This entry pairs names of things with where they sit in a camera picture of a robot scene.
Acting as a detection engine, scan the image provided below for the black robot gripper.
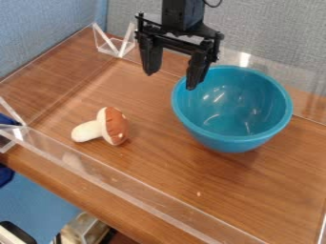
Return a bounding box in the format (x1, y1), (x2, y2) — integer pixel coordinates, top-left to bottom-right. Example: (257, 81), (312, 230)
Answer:
(135, 0), (225, 91)

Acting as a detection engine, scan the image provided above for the black white device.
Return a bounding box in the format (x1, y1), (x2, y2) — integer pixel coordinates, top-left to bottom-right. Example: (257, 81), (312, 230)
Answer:
(0, 221), (38, 244)

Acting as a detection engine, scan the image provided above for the plush brown white mushroom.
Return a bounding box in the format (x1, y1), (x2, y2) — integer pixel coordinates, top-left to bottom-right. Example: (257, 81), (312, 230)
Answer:
(71, 107), (129, 146)

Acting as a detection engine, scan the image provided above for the clear acrylic front barrier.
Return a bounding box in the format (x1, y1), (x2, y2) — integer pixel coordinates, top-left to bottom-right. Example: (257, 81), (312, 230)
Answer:
(0, 96), (265, 244)

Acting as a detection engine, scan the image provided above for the blue plastic bowl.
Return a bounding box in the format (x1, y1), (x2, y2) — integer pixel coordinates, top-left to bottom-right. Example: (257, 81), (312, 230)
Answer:
(171, 65), (293, 153)

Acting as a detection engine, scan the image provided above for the grey metal box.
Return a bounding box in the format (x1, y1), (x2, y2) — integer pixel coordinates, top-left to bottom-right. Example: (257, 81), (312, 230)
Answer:
(51, 212), (110, 244)

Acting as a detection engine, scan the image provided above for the clear acrylic barrier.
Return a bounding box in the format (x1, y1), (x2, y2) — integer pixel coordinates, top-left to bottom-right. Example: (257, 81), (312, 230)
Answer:
(0, 96), (265, 244)
(123, 45), (326, 125)

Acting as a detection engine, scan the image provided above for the clear acrylic back barrier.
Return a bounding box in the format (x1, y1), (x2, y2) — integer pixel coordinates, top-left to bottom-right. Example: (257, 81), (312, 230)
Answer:
(123, 45), (326, 125)

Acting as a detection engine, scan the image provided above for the blue cloth object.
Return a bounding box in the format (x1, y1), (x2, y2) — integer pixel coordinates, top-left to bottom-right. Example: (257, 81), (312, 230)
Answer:
(0, 112), (21, 188)

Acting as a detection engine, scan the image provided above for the clear acrylic corner bracket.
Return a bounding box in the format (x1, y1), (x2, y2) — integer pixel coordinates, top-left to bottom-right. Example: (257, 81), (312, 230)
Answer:
(93, 23), (135, 58)

